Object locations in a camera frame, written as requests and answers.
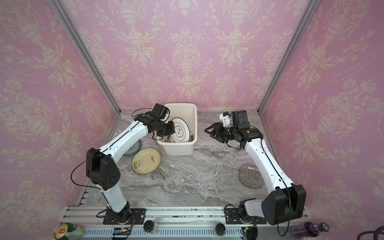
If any black knob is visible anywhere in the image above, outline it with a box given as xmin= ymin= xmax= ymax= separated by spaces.
xmin=215 ymin=223 xmax=226 ymax=237
xmin=143 ymin=220 xmax=156 ymax=233

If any right black knob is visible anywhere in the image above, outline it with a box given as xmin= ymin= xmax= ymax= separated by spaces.
xmin=215 ymin=223 xmax=226 ymax=237

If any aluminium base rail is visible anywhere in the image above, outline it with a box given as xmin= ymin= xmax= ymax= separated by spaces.
xmin=59 ymin=205 xmax=310 ymax=239

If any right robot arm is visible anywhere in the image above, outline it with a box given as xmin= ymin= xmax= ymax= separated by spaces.
xmin=204 ymin=110 xmax=307 ymax=226

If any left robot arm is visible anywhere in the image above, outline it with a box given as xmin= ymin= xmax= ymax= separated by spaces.
xmin=84 ymin=104 xmax=175 ymax=225

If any purple water bottle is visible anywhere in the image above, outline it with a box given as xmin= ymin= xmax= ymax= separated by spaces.
xmin=291 ymin=222 xmax=330 ymax=239

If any white plate black pattern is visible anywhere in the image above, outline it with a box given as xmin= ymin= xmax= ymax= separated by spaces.
xmin=171 ymin=118 xmax=191 ymax=143

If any teal patterned small plate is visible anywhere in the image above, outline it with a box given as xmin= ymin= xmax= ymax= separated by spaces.
xmin=124 ymin=140 xmax=142 ymax=156

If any clear glass plate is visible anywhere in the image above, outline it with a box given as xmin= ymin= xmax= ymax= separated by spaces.
xmin=239 ymin=164 xmax=264 ymax=189

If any cream plate bamboo pattern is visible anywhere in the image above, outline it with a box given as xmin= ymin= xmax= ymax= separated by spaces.
xmin=132 ymin=148 xmax=162 ymax=175

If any white plastic bin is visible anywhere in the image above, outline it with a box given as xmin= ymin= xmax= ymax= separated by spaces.
xmin=157 ymin=103 xmax=198 ymax=156

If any left black knob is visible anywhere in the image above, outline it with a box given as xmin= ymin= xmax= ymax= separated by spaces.
xmin=143 ymin=220 xmax=156 ymax=233

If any small green rim plate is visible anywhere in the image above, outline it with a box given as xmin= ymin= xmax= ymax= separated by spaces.
xmin=166 ymin=135 xmax=194 ymax=143

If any green can bottle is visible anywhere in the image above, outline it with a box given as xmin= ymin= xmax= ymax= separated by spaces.
xmin=54 ymin=223 xmax=85 ymax=240

